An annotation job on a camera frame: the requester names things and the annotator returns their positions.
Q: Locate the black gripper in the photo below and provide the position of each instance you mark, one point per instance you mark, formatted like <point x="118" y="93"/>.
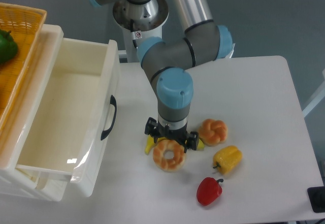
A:
<point x="181" y="136"/>

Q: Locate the glazed ring donut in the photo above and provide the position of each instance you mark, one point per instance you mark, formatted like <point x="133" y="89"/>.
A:
<point x="169" y="156"/>

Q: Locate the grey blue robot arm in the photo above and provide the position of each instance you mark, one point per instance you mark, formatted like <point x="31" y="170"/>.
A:
<point x="166" y="65"/>

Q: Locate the yellow banana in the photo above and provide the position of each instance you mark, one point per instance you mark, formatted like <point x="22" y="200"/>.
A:
<point x="151" y="144"/>

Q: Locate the braided bread bun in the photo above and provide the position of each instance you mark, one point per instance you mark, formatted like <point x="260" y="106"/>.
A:
<point x="213" y="132"/>

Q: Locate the yellow bell pepper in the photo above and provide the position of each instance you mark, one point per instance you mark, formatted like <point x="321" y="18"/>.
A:
<point x="226" y="159"/>

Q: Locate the red bell pepper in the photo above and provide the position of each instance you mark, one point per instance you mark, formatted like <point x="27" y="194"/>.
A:
<point x="209" y="190"/>

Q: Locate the white plastic drawer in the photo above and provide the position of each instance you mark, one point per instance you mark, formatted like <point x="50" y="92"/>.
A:
<point x="64" y="141"/>

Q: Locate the black device at edge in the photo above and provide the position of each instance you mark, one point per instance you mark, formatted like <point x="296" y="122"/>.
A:
<point x="316" y="197"/>

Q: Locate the green bell pepper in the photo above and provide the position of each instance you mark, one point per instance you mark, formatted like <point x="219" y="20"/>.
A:
<point x="9" y="47"/>

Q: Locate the orange woven basket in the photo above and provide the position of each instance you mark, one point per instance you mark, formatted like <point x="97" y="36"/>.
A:
<point x="25" y="24"/>

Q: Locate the black drawer handle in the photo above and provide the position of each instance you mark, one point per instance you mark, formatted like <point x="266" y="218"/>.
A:
<point x="111" y="118"/>

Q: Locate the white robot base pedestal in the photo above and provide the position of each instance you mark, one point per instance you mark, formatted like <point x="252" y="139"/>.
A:
<point x="139" y="22"/>

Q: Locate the white drawer cabinet frame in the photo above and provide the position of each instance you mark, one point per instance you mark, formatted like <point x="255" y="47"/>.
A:
<point x="14" y="181"/>

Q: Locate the white frame bar right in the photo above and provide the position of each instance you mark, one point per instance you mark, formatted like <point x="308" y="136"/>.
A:
<point x="314" y="99"/>

